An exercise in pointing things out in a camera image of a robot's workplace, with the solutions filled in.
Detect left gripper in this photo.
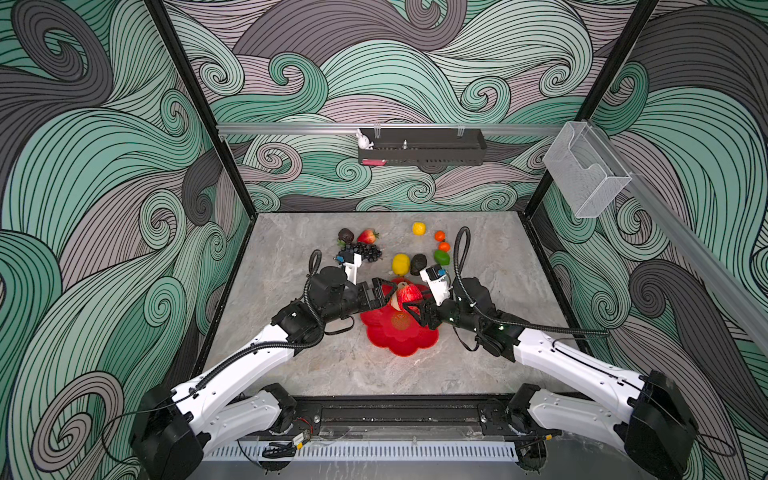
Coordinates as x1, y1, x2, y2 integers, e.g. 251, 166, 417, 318
321, 278, 395, 327

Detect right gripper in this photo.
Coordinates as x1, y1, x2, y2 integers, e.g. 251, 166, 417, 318
403, 287, 484, 336

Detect red apple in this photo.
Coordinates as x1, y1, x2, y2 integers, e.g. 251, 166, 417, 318
396, 284, 422, 305

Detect red flower-shaped fruit bowl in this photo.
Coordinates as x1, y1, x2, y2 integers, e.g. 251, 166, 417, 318
360, 304, 440, 357

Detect dark purple mangosteen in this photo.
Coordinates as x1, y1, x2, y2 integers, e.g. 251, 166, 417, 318
337, 228, 355, 244

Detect beige pear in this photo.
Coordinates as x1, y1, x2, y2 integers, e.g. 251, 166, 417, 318
390, 282, 410, 312

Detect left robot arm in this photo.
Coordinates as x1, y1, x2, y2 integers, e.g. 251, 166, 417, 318
129, 250, 397, 479

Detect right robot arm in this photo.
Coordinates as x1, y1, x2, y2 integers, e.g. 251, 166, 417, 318
398, 256, 737, 479

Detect large yellow lemon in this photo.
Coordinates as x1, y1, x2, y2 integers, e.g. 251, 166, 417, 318
391, 254, 411, 277

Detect black grape bunch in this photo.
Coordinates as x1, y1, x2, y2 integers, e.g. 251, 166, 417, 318
341, 242, 383, 263

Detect dark avocado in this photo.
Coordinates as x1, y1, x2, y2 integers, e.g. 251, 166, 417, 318
410, 254, 428, 276

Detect green lime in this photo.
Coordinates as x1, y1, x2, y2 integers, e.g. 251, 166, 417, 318
433, 250, 451, 266

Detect red strawberry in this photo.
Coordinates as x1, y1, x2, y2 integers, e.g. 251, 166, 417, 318
357, 229, 379, 245

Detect small yellow lemon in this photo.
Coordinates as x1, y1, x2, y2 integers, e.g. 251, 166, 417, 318
412, 222, 426, 236

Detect white figurine on shelf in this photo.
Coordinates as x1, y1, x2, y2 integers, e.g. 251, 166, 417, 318
355, 129, 374, 150

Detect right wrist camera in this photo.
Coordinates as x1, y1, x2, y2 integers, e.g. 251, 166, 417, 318
419, 264, 451, 306

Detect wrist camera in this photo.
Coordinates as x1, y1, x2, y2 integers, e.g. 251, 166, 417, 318
419, 264, 451, 306
336, 250, 362, 284

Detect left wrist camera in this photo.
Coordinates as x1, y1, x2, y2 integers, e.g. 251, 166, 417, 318
336, 250, 362, 284

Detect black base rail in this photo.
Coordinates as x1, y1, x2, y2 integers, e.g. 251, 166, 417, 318
293, 394, 531, 433

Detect black wall shelf tray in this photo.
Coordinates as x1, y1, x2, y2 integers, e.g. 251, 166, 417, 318
358, 129, 488, 172

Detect white slotted cable duct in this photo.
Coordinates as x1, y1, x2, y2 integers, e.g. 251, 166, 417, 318
203, 440, 520, 464

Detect aluminium wall rail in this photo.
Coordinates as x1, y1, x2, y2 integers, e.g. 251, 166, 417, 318
216, 122, 563, 137

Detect clear plastic wall bin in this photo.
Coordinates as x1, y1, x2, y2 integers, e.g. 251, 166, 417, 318
543, 121, 631, 219

